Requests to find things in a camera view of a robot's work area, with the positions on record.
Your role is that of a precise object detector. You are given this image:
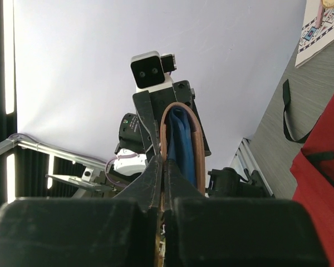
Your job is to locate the aluminium front rail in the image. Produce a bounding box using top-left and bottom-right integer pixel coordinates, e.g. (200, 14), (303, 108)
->
(230, 138), (275, 197)

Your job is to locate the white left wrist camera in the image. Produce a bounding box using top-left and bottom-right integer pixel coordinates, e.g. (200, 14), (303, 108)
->
(130, 51), (176, 93)

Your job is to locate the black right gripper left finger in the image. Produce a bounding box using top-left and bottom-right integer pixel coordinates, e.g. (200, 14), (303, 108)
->
(0, 156), (163, 266)

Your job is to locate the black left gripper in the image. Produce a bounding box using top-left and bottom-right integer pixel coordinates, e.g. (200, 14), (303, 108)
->
(132, 80), (200, 160)

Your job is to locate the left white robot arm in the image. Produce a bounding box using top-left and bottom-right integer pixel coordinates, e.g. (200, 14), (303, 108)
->
(118, 80), (211, 183)

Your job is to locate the pink handled fork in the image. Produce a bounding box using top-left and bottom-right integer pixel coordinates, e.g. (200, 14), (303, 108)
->
(315, 0), (325, 29)

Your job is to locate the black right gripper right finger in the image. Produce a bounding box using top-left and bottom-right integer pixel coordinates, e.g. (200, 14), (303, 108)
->
(164, 160), (330, 266)

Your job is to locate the yellow bird plate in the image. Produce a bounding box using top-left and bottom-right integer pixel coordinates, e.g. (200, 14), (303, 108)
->
(321, 0), (334, 8)

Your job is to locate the red student backpack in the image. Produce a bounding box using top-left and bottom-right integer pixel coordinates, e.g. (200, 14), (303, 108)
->
(284, 94), (334, 266)

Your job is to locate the patterned cloth placemat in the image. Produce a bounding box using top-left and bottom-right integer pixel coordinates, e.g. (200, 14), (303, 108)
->
(295, 0), (334, 68)

